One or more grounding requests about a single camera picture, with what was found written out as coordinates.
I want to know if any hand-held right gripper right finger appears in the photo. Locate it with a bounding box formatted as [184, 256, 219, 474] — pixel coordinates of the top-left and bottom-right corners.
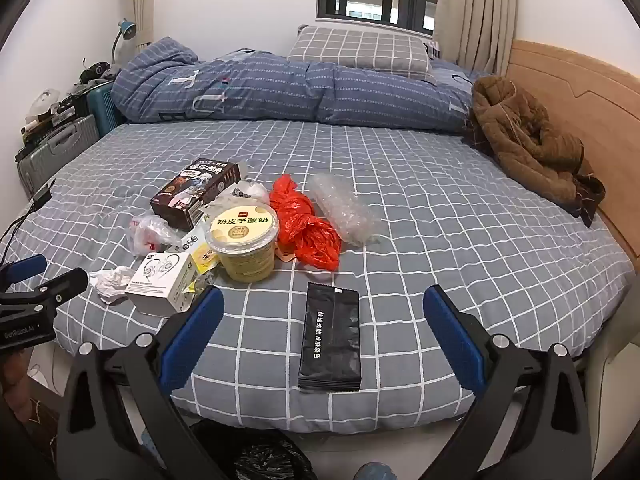
[422, 284, 588, 480]

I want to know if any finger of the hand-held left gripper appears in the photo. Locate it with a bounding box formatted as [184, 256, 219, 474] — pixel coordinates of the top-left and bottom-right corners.
[0, 267, 89, 311]
[0, 254, 49, 288]

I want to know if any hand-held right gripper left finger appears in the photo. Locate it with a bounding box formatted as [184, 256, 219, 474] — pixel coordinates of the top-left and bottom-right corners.
[56, 285, 226, 480]

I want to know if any white tissue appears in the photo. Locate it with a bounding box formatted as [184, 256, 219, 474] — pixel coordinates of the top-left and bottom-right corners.
[89, 266, 136, 305]

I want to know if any white earphone box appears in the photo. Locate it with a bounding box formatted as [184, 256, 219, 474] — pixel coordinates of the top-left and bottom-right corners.
[124, 251, 198, 318]

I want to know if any yellow snack packet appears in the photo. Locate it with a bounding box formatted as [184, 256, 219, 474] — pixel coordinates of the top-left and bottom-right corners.
[180, 227, 221, 275]

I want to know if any yellow yogurt cup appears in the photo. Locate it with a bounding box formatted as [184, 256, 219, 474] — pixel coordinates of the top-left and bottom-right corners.
[204, 203, 280, 282]

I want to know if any white red-printed plastic bag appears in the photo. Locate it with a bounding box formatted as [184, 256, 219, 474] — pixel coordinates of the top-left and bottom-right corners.
[128, 212, 183, 258]

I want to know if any black foil packet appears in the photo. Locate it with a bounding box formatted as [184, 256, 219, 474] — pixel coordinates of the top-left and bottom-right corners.
[297, 281, 362, 393]

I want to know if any dark brown carton box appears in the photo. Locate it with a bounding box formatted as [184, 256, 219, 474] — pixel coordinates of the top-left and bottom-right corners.
[150, 157, 243, 232]

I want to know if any black lined trash bin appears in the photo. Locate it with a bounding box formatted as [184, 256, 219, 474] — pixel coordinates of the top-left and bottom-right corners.
[192, 417, 316, 480]

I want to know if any red plastic bag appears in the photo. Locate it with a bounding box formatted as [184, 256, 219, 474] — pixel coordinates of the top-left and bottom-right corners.
[269, 174, 343, 271]

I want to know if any clear plastic bag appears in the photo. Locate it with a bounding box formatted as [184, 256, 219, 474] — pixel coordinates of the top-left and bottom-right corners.
[200, 160, 272, 223]

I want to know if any clear bubble wrap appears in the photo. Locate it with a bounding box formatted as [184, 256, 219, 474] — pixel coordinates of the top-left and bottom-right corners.
[307, 172, 383, 247]

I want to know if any person's left hand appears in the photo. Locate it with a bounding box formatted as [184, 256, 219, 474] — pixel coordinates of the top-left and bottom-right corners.
[0, 350, 32, 407]

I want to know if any grey checked bed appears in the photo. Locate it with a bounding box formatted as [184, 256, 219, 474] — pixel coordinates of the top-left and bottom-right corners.
[0, 120, 636, 436]

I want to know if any silver suitcase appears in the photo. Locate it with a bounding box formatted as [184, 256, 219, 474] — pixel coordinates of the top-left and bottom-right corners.
[15, 115, 101, 198]

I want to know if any blue slipper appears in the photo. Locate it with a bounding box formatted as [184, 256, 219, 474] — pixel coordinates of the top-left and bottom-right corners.
[352, 461, 398, 480]

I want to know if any white plastic appliance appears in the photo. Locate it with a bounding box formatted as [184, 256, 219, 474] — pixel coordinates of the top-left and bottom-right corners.
[27, 89, 63, 118]

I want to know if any teal suitcase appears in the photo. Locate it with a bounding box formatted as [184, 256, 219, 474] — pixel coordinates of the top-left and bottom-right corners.
[86, 80, 123, 136]

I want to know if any black gadget pile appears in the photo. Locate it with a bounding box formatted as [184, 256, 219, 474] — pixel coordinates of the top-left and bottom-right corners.
[79, 62, 121, 86]

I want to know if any brown fleece jacket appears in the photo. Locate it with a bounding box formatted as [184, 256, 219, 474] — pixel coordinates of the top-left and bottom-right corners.
[462, 76, 606, 228]

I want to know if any blue striped duvet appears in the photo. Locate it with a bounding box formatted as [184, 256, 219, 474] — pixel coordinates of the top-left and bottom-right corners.
[111, 37, 483, 133]

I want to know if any blue desk lamp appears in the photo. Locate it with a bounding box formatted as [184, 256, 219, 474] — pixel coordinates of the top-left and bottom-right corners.
[110, 18, 138, 68]

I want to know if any wooden headboard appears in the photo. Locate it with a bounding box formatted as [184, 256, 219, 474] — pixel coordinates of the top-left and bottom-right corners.
[505, 40, 640, 266]

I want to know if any narrow beige curtain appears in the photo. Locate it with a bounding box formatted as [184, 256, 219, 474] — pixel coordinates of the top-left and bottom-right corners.
[122, 0, 163, 53]

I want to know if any grey checked pillow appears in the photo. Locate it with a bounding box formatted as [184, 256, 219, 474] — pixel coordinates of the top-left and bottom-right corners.
[286, 25, 436, 81]

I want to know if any wide beige curtain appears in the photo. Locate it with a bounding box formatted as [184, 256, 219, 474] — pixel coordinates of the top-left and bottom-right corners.
[432, 0, 526, 78]

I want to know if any black charger with cable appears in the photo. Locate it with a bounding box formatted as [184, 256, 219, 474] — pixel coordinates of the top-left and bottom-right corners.
[0, 182, 56, 266]

